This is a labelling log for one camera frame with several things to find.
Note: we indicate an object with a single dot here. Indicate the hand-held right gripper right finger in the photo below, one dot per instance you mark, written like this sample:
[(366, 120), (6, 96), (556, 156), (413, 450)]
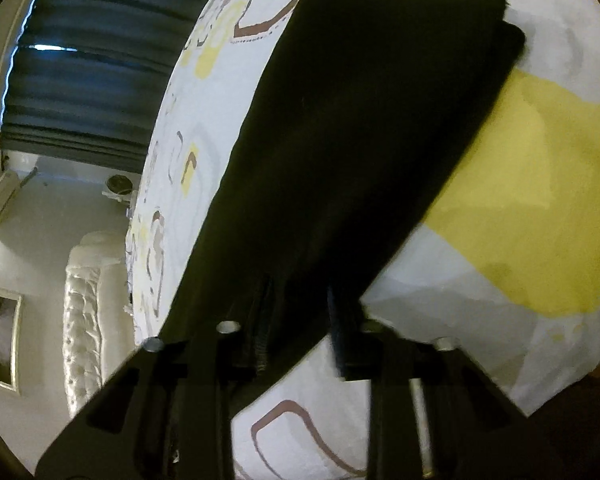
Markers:
[(338, 340)]

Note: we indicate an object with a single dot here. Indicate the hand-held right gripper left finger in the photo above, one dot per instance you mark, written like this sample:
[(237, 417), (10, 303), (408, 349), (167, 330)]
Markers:
[(259, 340)]

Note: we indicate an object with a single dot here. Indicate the black pants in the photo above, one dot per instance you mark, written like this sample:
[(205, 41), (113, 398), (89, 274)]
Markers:
[(355, 135)]

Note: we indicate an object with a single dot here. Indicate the white tufted headboard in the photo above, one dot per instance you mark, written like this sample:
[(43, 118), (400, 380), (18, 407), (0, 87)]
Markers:
[(85, 320)]

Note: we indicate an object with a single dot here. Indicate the round white device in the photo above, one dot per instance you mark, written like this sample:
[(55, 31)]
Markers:
[(118, 184)]

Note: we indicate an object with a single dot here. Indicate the bed with patterned sheet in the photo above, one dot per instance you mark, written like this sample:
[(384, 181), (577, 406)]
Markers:
[(530, 160)]

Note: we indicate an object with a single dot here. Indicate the white air conditioner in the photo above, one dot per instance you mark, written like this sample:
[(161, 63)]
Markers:
[(2, 200)]

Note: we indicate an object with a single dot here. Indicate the dark blue curtain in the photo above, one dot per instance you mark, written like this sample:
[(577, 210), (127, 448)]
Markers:
[(90, 85)]

